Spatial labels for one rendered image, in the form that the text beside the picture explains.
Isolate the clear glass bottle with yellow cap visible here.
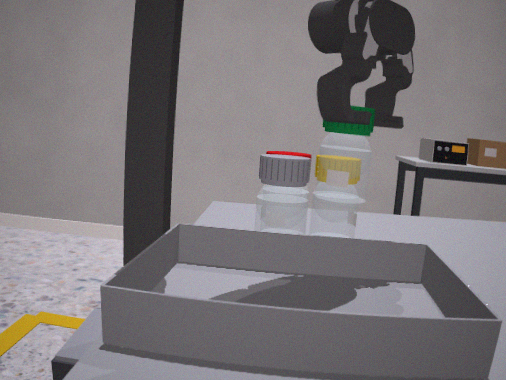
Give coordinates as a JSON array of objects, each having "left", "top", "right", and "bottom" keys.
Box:
[{"left": 309, "top": 190, "right": 357, "bottom": 239}]

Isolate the clear bottle with grey cap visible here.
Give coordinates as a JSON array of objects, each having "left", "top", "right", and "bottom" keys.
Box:
[{"left": 254, "top": 154, "right": 311, "bottom": 235}]

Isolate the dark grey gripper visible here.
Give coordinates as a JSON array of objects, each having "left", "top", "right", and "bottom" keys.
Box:
[{"left": 308, "top": 0, "right": 415, "bottom": 129}]

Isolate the grey tray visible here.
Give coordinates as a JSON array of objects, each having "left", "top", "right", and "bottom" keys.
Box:
[{"left": 100, "top": 223, "right": 499, "bottom": 379}]

